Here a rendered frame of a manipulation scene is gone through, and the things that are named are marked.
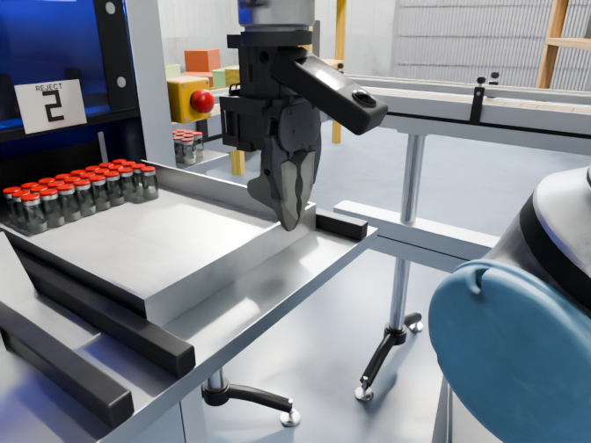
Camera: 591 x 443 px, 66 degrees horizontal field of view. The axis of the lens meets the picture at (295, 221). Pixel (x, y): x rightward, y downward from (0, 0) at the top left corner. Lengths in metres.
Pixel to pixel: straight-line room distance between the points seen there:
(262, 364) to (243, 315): 1.28
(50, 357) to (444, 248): 1.19
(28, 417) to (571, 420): 0.32
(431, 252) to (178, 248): 1.01
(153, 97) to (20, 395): 0.52
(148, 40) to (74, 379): 0.55
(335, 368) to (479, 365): 1.42
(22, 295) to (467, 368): 0.39
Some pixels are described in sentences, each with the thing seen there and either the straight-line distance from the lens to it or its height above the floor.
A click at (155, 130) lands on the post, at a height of 0.96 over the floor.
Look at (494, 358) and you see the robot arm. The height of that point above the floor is 0.96.
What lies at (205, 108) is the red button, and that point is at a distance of 0.82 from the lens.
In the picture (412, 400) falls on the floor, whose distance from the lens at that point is 1.62.
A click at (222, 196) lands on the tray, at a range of 0.66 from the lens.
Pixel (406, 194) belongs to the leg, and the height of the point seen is 0.64.
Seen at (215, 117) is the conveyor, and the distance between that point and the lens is 1.04.
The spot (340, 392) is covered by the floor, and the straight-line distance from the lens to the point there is 1.61.
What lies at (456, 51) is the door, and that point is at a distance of 8.44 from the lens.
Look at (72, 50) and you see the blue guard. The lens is 0.72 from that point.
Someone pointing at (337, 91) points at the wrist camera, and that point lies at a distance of 0.43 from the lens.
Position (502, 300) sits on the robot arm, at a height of 1.00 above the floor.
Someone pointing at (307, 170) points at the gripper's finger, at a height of 0.97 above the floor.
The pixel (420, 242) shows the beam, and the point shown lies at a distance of 1.43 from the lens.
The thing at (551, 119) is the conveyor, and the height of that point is 0.91.
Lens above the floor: 1.12
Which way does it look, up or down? 24 degrees down
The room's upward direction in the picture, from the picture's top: straight up
